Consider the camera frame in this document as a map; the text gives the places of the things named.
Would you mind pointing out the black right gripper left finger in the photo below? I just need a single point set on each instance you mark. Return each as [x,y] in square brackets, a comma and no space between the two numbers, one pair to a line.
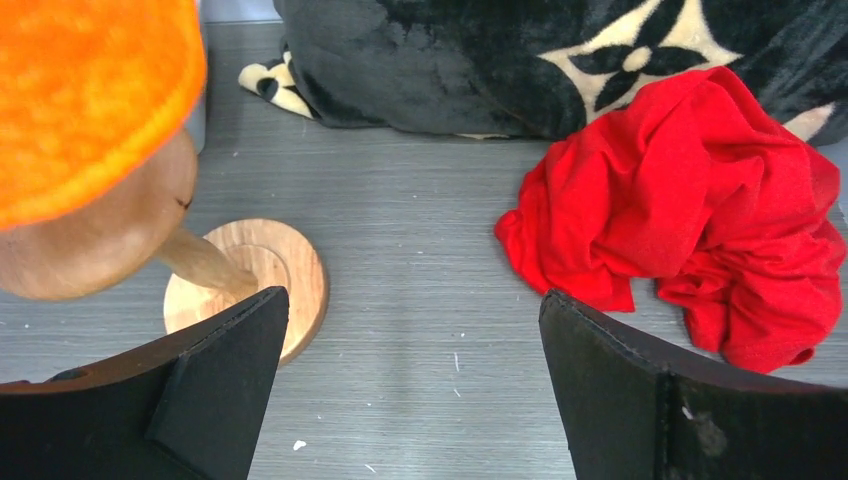
[189,405]

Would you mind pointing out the wooden hat stand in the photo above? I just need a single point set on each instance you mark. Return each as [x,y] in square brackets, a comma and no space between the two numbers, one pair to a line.
[97,246]

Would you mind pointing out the orange bucket hat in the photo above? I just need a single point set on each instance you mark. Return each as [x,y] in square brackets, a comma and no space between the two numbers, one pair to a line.
[89,91]

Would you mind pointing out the black floral pillow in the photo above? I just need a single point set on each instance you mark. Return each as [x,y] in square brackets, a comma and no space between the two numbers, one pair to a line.
[547,68]

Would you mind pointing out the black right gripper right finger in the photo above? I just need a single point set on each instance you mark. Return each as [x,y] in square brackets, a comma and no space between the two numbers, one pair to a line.
[634,406]

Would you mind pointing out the red cloth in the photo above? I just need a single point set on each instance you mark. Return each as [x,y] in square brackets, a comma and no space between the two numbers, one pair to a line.
[693,186]

